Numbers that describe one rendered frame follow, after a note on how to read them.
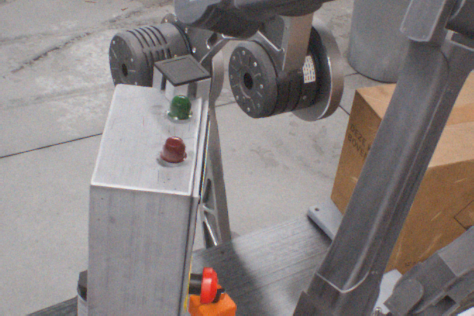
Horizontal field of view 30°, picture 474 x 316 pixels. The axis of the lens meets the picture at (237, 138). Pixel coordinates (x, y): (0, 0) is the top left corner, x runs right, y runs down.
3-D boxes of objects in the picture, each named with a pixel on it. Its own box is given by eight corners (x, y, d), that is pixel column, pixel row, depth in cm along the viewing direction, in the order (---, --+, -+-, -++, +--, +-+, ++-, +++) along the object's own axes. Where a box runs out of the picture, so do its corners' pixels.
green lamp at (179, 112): (165, 122, 89) (166, 104, 87) (168, 107, 91) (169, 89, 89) (191, 125, 89) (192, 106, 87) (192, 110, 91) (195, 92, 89)
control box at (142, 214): (85, 324, 91) (88, 183, 80) (110, 215, 105) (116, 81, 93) (183, 335, 92) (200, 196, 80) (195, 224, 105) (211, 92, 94)
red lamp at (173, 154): (157, 166, 83) (159, 146, 82) (161, 149, 85) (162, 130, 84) (185, 168, 83) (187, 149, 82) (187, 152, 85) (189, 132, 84)
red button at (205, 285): (187, 283, 89) (217, 287, 89) (190, 257, 92) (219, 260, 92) (185, 310, 92) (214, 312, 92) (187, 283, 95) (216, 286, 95)
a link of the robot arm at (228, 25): (230, -41, 124) (201, -52, 120) (268, -8, 117) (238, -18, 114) (200, 15, 127) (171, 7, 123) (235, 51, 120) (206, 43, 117)
